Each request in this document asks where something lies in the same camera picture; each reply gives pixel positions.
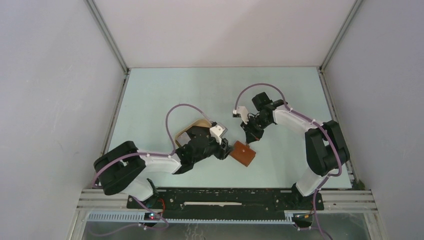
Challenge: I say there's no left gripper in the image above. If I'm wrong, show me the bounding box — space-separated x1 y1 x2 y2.
192 134 235 164

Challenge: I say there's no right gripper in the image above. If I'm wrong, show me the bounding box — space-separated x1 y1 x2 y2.
240 114 272 144

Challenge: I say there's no brown leather card holder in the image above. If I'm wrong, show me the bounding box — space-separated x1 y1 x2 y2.
229 140 256 167

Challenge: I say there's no beige card tray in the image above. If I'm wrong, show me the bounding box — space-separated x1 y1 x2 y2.
173 118 212 148

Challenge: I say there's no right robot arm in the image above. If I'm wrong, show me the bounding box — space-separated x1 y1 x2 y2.
232 92 350 209

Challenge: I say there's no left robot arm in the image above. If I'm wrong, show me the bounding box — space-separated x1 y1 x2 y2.
92 125 234 208

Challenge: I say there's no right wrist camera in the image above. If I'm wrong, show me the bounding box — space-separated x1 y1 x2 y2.
232 106 249 125

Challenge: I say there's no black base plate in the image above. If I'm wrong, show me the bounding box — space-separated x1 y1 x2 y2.
143 187 324 220

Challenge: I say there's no white cable duct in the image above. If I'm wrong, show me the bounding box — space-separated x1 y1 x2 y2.
86 211 314 225

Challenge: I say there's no aluminium frame rail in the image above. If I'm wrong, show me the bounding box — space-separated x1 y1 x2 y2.
77 189 378 214

